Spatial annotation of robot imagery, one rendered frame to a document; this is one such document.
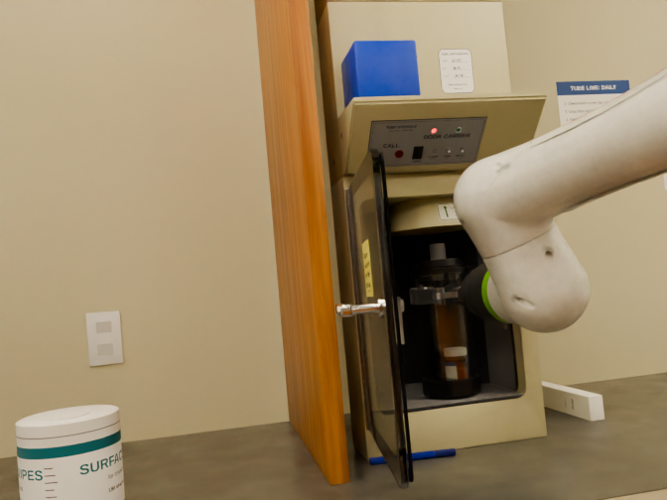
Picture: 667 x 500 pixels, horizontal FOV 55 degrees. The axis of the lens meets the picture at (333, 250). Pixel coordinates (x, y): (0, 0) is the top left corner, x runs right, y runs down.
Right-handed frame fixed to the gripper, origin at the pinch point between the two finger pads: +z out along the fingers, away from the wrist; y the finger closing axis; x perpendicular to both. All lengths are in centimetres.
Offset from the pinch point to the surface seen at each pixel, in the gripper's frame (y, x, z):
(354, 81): 17.2, -33.9, -16.0
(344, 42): 15.7, -43.9, -6.9
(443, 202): -0.2, -16.0, -3.8
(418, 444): 9.4, 24.4, -6.2
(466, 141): -1.4, -24.6, -13.2
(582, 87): -57, -49, 35
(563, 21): -54, -66, 35
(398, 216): 7.0, -14.5, -0.1
